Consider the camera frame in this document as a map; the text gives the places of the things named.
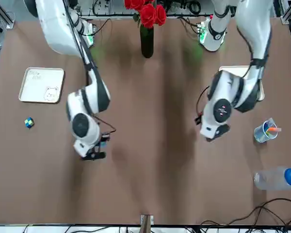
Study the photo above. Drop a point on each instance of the black vase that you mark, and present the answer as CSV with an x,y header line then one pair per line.
x,y
147,43

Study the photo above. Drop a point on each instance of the tray with bear print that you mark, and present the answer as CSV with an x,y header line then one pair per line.
x,y
38,82

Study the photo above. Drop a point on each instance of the aluminium camera post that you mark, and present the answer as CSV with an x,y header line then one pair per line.
x,y
146,224

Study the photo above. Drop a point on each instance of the orange marker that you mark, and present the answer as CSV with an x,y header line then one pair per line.
x,y
274,130

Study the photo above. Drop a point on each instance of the clear bottle with blue cap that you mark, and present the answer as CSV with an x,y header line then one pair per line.
x,y
274,179

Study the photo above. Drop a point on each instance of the blue translucent pen cup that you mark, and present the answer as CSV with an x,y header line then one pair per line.
x,y
263,133

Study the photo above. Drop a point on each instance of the green circuit board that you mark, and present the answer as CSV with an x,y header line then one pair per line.
x,y
201,27
91,28

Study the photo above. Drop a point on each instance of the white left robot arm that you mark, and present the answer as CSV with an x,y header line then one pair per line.
x,y
254,29

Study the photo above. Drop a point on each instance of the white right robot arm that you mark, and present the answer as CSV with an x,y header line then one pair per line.
x,y
55,29

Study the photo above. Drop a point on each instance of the tray with rabbit print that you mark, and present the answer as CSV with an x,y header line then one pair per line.
x,y
262,93

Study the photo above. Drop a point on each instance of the green blue checkered cube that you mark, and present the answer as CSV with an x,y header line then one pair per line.
x,y
29,123

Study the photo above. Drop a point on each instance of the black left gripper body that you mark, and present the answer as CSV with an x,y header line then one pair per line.
x,y
222,129

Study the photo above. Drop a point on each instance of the red rose bouquet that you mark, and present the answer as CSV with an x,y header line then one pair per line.
x,y
149,12

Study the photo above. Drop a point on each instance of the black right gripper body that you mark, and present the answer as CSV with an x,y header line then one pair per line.
x,y
94,155

